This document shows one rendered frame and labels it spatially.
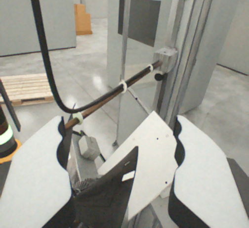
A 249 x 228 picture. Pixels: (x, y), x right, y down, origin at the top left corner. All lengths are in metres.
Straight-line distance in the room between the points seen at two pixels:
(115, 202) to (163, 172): 0.28
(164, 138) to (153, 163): 0.10
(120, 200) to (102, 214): 0.05
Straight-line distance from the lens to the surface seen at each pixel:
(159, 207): 1.02
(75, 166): 0.77
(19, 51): 6.03
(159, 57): 0.68
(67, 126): 0.33
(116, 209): 0.36
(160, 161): 0.62
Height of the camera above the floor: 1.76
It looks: 34 degrees down
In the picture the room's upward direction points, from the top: 5 degrees clockwise
